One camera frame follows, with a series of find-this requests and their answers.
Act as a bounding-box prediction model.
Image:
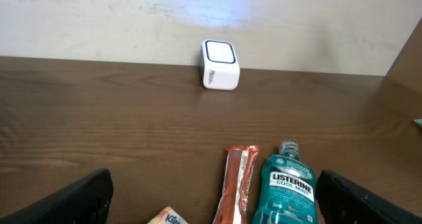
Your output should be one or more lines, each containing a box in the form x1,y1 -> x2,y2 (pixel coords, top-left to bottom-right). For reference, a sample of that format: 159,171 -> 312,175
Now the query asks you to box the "white barcode scanner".
200,40 -> 240,90

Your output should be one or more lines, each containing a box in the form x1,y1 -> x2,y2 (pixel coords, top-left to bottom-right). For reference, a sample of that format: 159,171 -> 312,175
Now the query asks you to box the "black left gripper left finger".
1,168 -> 113,224

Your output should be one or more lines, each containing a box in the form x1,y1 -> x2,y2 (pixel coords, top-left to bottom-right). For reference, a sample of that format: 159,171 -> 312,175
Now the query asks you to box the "orange red snack bar wrapper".
213,146 -> 260,224

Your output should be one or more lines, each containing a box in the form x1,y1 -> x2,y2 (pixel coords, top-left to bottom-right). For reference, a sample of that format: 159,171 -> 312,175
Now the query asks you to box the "small orange tissue pack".
147,206 -> 188,224

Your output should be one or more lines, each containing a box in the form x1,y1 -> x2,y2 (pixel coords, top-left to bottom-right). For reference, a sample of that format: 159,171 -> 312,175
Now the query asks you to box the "teal Listerine mouthwash bottle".
253,141 -> 318,224

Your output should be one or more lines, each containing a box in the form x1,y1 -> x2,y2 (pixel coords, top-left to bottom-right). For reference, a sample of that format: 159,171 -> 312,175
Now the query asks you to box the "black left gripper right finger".
315,169 -> 421,224

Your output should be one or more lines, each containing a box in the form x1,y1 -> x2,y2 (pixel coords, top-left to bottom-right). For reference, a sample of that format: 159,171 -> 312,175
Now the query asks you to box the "pale green snack packet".
413,119 -> 422,128

